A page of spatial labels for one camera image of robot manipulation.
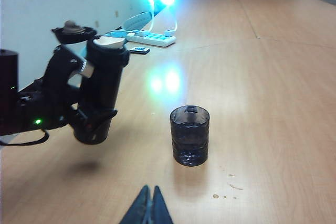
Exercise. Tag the white wall outlet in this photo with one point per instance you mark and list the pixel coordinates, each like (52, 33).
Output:
(96, 23)
(116, 14)

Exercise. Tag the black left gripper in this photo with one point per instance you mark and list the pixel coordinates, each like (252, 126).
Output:
(44, 108)

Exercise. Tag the white power strip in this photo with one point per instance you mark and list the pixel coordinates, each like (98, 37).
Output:
(155, 40)

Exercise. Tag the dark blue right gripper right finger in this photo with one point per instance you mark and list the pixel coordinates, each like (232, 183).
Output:
(158, 208)

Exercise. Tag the black thermos cup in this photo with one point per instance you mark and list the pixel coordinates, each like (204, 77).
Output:
(105, 85)

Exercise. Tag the dark textured glass cup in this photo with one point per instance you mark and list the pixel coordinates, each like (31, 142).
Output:
(190, 145)

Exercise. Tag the small flat black device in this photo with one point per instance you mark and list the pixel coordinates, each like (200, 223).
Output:
(140, 50)

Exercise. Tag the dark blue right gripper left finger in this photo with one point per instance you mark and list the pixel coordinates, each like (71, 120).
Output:
(140, 208)

